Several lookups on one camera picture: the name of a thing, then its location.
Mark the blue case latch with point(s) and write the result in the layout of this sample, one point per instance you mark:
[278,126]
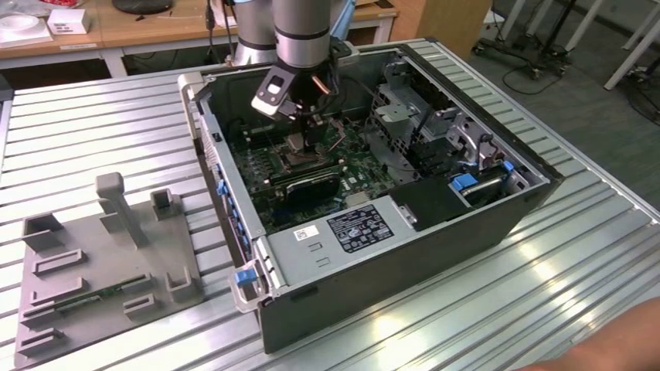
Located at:
[244,277]

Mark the small blue clip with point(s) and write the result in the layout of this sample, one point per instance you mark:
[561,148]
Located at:
[506,167]

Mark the wooden cabinet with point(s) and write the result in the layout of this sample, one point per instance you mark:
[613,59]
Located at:
[448,23]

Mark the black drive bay shroud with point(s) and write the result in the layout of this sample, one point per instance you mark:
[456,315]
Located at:
[422,205]

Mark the black round object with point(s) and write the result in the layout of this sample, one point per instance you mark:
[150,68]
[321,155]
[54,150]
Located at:
[141,4]

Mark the black wheeled stand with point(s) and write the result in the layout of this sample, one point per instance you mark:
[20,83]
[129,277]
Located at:
[544,54]

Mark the white plastic bowl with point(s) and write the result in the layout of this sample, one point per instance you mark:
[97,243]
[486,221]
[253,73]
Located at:
[20,27]

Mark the silver CPU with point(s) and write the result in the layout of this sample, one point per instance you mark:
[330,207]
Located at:
[296,141]

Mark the white cardboard box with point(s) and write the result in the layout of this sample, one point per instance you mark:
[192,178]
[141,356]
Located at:
[69,19]

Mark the blue slot clip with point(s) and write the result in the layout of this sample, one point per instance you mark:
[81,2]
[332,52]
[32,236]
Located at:
[220,187]

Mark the metal locking lever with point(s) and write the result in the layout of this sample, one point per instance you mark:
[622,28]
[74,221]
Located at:
[337,142]

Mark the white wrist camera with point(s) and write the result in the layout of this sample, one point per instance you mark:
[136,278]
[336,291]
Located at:
[270,98]

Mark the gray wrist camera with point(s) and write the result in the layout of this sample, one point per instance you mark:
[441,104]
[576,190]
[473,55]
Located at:
[346,52]

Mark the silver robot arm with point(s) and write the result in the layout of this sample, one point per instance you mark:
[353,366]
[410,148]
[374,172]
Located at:
[301,38]

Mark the wooden desk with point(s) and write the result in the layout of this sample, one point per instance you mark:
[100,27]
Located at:
[154,31]

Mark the gray power supply unit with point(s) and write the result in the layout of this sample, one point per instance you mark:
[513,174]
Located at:
[309,263]

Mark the green RAM stick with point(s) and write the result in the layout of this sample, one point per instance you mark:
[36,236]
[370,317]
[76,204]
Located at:
[86,299]

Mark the white table leg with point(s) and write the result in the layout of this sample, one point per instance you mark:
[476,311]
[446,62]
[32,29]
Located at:
[618,75]

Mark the person bare forearm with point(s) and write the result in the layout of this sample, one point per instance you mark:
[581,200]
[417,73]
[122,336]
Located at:
[618,340]

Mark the black PC case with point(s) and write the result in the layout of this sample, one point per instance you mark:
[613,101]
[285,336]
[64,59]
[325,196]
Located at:
[386,293]

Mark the gray parts rack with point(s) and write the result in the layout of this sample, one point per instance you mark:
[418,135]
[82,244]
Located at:
[102,263]

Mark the green motherboard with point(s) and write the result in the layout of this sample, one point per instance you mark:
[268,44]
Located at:
[360,162]

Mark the CPU socket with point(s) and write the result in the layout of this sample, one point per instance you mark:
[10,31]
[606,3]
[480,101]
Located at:
[304,160]

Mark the red packet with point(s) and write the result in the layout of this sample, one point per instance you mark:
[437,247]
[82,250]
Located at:
[61,3]

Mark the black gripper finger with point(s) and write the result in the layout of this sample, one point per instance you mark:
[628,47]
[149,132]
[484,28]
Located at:
[314,135]

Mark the metal drive cage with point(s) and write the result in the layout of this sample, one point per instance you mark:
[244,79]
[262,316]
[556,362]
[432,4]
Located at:
[397,112]

